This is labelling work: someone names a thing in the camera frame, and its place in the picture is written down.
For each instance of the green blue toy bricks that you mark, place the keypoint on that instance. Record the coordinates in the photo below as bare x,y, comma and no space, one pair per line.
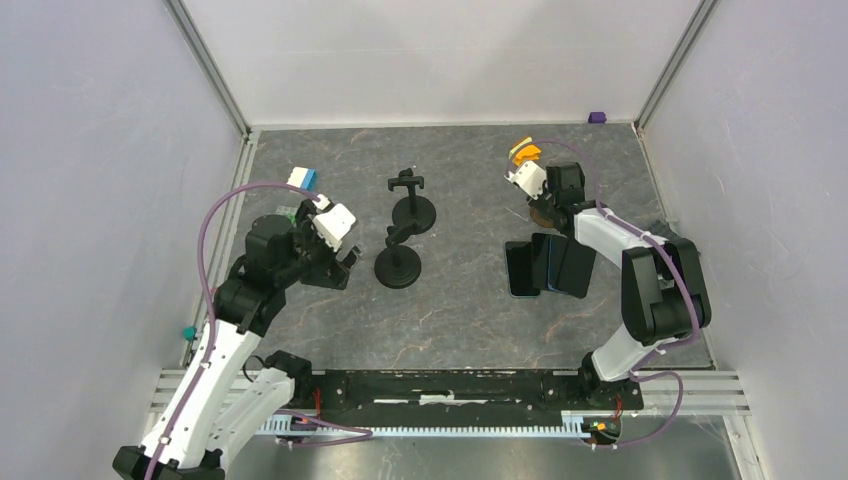
287,212

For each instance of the dark grey phone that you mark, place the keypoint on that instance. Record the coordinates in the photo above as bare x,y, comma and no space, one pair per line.
570,266

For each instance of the white blue toy block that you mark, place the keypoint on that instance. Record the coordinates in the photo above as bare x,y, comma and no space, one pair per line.
302,180

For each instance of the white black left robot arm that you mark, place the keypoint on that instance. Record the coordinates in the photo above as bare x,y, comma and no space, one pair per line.
198,436

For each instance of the grey studded baseplate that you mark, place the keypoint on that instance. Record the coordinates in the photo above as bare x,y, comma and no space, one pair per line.
659,228

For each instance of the black phone stand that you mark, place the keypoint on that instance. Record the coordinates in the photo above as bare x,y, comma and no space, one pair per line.
412,208
398,266

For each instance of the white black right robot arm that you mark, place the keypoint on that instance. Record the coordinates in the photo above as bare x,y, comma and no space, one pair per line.
663,297

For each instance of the black phone light blue edge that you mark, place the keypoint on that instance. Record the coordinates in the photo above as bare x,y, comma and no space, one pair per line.
519,263

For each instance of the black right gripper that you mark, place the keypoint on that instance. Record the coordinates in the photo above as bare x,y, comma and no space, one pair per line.
540,200

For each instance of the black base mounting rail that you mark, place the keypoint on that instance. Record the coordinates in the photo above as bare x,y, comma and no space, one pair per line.
458,398

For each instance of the yellow orange toy block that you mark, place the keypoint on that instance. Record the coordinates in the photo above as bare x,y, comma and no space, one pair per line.
523,151

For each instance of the dark blue edged phone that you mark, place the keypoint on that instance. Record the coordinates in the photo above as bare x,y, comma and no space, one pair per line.
540,253

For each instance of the purple small block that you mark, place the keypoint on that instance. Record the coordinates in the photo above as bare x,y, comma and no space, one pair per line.
597,117

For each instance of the black front phone stand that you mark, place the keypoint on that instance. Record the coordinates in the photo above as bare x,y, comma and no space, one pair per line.
398,266

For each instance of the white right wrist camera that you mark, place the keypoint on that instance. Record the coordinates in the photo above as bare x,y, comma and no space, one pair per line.
529,177

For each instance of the black rear phone stand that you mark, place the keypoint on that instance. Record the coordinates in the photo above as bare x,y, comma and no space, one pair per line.
412,208

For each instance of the teal small clip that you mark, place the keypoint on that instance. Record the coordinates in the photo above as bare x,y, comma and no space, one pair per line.
189,333

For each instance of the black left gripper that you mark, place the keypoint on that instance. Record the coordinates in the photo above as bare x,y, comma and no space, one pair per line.
332,267

